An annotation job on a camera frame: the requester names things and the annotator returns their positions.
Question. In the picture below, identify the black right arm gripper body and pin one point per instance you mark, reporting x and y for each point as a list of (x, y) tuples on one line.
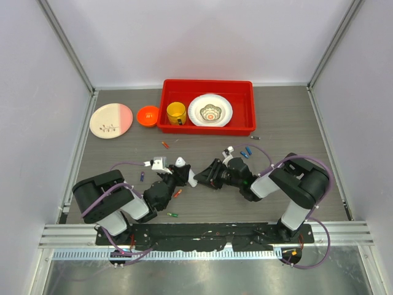
[(219, 178)]

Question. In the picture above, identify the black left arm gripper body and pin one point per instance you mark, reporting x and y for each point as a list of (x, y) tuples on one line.
[(170, 179)]

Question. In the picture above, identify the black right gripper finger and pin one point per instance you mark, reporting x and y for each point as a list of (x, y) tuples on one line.
[(204, 181), (209, 172)]

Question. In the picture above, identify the white remote control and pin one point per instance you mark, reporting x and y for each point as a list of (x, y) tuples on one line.
[(181, 162)]

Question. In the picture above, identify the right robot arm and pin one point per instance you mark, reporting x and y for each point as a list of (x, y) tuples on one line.
[(304, 180)]

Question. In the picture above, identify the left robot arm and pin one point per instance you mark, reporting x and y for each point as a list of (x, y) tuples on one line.
[(102, 198)]

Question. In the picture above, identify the red orange battery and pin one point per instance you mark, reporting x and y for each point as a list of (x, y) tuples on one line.
[(177, 193)]

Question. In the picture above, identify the orange battery behind gripper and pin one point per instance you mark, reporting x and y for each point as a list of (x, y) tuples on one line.
[(165, 145)]

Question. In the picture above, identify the blue battery with white mark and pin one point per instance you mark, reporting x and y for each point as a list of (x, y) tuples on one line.
[(244, 154)]

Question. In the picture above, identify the patterned small bowl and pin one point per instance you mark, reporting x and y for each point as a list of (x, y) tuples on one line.
[(210, 112)]

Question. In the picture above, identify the yellow mug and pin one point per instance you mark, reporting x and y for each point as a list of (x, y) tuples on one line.
[(176, 113)]

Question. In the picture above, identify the white plate in bin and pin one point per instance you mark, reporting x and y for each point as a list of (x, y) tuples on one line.
[(201, 101)]

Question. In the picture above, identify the red plastic bin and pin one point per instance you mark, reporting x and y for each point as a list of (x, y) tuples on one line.
[(239, 93)]

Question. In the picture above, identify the orange plastic bowl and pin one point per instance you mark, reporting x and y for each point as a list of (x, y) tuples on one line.
[(148, 116)]

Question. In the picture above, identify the pink and white plate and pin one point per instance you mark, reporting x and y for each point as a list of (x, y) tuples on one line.
[(111, 121)]

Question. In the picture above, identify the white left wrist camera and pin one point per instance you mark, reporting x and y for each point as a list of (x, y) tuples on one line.
[(158, 165)]

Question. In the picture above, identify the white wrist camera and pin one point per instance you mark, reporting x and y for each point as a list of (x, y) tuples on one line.
[(227, 154), (158, 165)]

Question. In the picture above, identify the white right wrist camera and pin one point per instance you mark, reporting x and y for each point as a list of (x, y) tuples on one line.
[(227, 154)]

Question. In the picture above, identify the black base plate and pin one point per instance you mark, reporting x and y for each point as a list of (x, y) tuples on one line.
[(207, 237)]

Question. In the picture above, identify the aluminium front rail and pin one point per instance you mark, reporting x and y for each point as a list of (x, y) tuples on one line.
[(108, 254)]

